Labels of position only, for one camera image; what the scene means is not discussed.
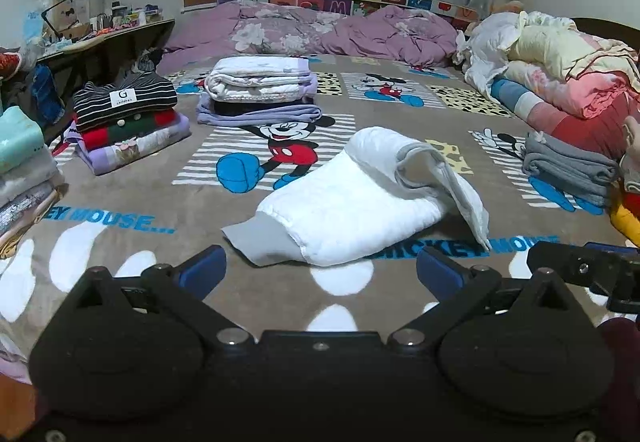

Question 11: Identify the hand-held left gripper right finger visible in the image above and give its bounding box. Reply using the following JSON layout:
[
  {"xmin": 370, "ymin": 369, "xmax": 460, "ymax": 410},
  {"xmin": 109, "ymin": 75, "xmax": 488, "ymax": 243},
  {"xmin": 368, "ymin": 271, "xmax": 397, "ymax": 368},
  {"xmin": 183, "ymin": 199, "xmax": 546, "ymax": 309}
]
[{"xmin": 387, "ymin": 252, "xmax": 588, "ymax": 353}]

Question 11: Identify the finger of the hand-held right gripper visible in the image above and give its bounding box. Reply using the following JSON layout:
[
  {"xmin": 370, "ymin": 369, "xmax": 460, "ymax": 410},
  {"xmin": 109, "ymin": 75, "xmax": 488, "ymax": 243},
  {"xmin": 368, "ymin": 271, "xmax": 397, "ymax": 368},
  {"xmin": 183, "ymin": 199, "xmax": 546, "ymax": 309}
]
[{"xmin": 527, "ymin": 241, "xmax": 640, "ymax": 295}]

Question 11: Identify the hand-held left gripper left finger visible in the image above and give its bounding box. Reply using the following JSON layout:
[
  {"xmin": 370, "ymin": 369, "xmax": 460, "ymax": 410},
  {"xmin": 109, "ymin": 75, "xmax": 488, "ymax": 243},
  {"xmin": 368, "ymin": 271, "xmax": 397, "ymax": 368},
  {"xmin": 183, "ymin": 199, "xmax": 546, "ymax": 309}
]
[{"xmin": 65, "ymin": 245, "xmax": 253, "ymax": 348}]

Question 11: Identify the white grey padded garment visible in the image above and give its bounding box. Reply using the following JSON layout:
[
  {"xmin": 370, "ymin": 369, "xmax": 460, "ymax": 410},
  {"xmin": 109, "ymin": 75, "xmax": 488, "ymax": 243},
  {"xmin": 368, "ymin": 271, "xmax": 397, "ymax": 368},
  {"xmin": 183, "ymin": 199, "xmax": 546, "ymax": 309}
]
[{"xmin": 221, "ymin": 126, "xmax": 493, "ymax": 268}]

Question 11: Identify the person's right forearm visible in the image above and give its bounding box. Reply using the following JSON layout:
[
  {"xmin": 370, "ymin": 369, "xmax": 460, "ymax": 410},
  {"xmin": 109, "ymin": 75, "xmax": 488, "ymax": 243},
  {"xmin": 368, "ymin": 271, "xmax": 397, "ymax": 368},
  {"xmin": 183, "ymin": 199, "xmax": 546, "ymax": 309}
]
[{"xmin": 597, "ymin": 316, "xmax": 640, "ymax": 442}]

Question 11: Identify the white and lavender clothes stack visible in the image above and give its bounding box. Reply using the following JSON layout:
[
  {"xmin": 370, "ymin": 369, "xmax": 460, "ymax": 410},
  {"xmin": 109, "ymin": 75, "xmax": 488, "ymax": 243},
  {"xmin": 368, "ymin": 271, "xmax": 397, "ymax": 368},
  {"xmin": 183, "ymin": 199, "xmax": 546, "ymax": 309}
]
[{"xmin": 196, "ymin": 75, "xmax": 323, "ymax": 128}]

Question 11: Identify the cartoon mouse printed blanket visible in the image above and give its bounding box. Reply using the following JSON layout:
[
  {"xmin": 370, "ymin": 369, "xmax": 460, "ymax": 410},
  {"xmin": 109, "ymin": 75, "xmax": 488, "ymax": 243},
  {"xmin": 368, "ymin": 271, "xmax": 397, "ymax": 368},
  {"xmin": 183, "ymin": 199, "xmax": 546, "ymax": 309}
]
[{"xmin": 0, "ymin": 52, "xmax": 640, "ymax": 373}]

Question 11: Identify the folded grey garment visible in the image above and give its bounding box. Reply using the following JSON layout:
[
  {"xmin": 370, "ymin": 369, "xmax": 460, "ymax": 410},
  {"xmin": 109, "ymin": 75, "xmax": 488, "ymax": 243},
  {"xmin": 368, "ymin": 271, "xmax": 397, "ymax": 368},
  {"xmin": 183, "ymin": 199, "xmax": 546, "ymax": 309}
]
[{"xmin": 522, "ymin": 131, "xmax": 622, "ymax": 209}]

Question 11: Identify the lilac printed garment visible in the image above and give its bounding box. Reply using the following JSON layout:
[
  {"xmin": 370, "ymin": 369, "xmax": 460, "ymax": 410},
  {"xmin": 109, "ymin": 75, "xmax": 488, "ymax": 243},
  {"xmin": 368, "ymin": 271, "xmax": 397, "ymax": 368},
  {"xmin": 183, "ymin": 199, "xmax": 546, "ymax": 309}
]
[{"xmin": 65, "ymin": 115, "xmax": 192, "ymax": 175}]

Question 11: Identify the red blue striped blanket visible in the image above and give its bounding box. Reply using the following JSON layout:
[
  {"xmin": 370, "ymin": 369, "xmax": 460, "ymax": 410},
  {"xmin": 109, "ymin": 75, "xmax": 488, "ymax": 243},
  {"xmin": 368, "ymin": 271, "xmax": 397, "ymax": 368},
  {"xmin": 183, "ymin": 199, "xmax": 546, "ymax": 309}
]
[{"xmin": 490, "ymin": 77, "xmax": 640, "ymax": 163}]

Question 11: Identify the red green garment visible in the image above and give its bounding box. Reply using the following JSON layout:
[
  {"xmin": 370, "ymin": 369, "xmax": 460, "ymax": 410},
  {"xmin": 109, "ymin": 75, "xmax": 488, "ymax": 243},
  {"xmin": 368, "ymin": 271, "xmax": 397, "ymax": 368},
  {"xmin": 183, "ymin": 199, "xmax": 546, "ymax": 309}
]
[{"xmin": 81, "ymin": 110, "xmax": 177, "ymax": 149}]

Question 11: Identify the folded dark garment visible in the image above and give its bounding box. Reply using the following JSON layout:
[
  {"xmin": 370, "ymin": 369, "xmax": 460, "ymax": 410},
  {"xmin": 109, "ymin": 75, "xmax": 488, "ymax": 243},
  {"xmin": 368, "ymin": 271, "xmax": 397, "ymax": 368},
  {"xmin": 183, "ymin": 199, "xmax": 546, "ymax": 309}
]
[{"xmin": 215, "ymin": 100, "xmax": 301, "ymax": 117}]

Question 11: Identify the pink quilt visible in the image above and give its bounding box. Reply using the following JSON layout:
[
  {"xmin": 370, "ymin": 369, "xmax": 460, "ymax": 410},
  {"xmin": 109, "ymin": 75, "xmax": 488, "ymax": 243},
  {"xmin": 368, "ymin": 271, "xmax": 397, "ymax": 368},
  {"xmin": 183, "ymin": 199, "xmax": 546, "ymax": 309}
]
[{"xmin": 505, "ymin": 60, "xmax": 640, "ymax": 119}]

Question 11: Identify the grey patterned folded cloth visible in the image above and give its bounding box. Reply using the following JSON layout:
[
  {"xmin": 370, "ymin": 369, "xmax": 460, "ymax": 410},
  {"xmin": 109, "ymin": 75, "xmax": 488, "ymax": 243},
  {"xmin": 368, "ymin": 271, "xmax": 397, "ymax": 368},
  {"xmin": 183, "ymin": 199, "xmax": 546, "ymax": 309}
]
[{"xmin": 0, "ymin": 185, "xmax": 63, "ymax": 258}]

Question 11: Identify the black white striped garment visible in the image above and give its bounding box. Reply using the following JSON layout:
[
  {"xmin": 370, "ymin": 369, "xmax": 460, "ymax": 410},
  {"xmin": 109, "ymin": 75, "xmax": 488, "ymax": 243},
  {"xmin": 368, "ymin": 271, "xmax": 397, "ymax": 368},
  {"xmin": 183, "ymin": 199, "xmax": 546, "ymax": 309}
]
[{"xmin": 72, "ymin": 72, "xmax": 179, "ymax": 133}]

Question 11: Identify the light grey folded cloth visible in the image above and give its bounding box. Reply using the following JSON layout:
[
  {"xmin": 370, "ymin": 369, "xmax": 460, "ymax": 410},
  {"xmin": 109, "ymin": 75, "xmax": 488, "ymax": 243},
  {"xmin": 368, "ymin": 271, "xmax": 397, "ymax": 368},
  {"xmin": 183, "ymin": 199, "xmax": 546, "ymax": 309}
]
[{"xmin": 0, "ymin": 147, "xmax": 66, "ymax": 208}]

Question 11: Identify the folded white quilted garment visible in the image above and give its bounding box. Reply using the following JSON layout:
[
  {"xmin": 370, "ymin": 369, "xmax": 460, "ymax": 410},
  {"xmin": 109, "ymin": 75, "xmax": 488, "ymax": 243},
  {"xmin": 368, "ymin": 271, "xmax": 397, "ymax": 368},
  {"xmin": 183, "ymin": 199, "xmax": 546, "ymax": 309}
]
[{"xmin": 205, "ymin": 56, "xmax": 315, "ymax": 104}]

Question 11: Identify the cream quilt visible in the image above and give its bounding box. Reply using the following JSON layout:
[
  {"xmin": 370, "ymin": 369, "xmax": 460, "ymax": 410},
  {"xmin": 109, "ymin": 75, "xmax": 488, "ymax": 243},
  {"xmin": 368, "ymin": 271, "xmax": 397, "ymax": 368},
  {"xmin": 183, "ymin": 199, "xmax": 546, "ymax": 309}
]
[{"xmin": 507, "ymin": 11, "xmax": 640, "ymax": 83}]

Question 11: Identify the teal folded cloth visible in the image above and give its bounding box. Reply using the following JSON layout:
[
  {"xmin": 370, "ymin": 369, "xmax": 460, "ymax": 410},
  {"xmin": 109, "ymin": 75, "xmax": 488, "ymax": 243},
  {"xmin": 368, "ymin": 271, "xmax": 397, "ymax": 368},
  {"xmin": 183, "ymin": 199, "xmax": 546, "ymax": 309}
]
[{"xmin": 0, "ymin": 106, "xmax": 46, "ymax": 174}]

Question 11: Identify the white ruffled cloth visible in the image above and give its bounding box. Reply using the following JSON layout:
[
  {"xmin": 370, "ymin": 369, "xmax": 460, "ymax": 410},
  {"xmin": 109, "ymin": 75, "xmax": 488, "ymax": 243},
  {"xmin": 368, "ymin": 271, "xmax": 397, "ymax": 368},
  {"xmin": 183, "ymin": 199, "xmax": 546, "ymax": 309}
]
[{"xmin": 454, "ymin": 15, "xmax": 526, "ymax": 96}]

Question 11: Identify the blue bag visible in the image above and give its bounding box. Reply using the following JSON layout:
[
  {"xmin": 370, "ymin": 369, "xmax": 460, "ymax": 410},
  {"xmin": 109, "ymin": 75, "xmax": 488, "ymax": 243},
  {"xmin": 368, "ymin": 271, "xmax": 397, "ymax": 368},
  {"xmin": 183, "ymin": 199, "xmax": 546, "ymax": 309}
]
[{"xmin": 31, "ymin": 65, "xmax": 66, "ymax": 125}]

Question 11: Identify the dark cluttered desk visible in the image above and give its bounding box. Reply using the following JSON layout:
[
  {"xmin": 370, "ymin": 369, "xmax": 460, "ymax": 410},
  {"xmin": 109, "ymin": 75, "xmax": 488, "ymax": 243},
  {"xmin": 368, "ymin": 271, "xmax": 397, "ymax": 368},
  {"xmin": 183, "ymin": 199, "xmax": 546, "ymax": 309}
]
[{"xmin": 37, "ymin": 17, "xmax": 177, "ymax": 90}]

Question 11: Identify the purple floral duvet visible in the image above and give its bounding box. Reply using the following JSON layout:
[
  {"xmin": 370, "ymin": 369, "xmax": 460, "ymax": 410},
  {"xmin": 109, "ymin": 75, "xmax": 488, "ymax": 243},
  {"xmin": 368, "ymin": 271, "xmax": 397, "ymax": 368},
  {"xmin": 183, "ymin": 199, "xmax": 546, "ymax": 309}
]
[{"xmin": 157, "ymin": 2, "xmax": 466, "ymax": 73}]

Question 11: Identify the red patterned cloth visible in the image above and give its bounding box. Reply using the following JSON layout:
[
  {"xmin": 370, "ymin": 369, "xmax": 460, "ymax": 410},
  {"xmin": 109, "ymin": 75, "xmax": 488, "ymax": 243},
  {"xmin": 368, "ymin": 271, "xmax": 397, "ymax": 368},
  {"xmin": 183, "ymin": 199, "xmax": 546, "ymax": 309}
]
[{"xmin": 0, "ymin": 51, "xmax": 23, "ymax": 82}]

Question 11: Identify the cardboard box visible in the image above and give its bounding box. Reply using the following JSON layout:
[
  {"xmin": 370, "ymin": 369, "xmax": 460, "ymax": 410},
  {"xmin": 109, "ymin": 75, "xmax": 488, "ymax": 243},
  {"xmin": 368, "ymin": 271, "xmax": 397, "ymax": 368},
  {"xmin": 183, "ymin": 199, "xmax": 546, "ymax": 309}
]
[{"xmin": 50, "ymin": 0, "xmax": 94, "ymax": 38}]

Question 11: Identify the black desk lamp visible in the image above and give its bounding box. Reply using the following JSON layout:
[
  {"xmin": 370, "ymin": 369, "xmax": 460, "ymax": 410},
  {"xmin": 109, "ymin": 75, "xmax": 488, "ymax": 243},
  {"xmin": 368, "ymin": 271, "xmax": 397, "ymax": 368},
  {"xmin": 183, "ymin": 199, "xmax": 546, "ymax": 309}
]
[{"xmin": 40, "ymin": 0, "xmax": 77, "ymax": 39}]

